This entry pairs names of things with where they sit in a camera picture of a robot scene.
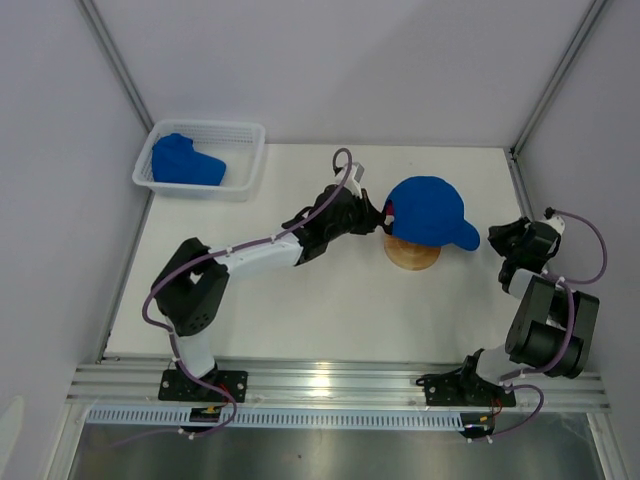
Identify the blue cap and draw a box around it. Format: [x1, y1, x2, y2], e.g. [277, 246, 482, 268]
[383, 176, 480, 251]
[151, 133, 227, 186]

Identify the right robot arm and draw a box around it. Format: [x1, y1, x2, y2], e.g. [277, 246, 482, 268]
[455, 210, 600, 404]

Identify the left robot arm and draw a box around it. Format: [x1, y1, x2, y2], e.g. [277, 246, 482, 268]
[142, 185, 385, 401]

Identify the wooden hat stand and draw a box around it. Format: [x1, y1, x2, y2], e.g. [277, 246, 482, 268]
[384, 235, 441, 271]

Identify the white plastic basket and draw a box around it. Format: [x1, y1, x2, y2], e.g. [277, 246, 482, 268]
[132, 119, 266, 202]

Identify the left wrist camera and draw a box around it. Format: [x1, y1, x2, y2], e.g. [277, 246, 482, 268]
[336, 162, 365, 198]

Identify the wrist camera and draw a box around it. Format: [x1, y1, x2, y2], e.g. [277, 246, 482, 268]
[336, 162, 365, 198]
[542, 207, 566, 238]

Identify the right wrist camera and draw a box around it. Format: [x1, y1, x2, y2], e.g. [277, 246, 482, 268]
[542, 207, 566, 238]

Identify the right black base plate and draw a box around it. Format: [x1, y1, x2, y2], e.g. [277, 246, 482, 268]
[415, 371, 516, 408]

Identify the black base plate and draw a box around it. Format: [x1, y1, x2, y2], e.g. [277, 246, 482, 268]
[158, 368, 249, 403]
[415, 371, 516, 408]

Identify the right aluminium frame post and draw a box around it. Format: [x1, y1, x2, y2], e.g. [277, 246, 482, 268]
[509, 0, 612, 162]

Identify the aluminium frame post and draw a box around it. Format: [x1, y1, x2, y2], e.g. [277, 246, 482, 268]
[74, 0, 154, 133]
[509, 0, 612, 162]

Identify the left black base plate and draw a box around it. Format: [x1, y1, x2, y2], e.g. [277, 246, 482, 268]
[158, 368, 249, 403]

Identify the aluminium mounting rail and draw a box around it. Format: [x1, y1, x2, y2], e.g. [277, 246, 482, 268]
[66, 357, 611, 413]

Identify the white slotted cable duct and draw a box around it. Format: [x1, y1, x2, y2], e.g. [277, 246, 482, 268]
[86, 405, 464, 432]

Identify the left aluminium frame post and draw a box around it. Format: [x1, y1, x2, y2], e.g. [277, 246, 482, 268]
[74, 0, 154, 133]

